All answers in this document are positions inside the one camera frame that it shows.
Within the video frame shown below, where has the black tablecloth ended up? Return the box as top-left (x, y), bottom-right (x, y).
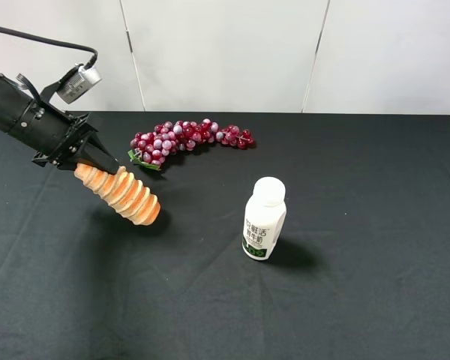
top-left (0, 113), bottom-right (450, 359)

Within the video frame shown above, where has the striped bread loaf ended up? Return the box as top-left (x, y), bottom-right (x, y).
top-left (74, 163), bottom-right (161, 226)

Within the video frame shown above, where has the black camera cable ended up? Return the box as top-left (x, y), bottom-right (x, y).
top-left (0, 23), bottom-right (99, 68)

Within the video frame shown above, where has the white milk bottle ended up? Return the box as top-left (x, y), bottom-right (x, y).
top-left (242, 177), bottom-right (287, 261)

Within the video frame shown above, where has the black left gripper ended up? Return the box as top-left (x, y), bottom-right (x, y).
top-left (0, 73), bottom-right (119, 175)

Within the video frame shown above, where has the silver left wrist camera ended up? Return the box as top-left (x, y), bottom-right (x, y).
top-left (40, 64), bottom-right (102, 104)

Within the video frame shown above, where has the red grape bunch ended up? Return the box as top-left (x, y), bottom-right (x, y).
top-left (128, 118), bottom-right (256, 171)

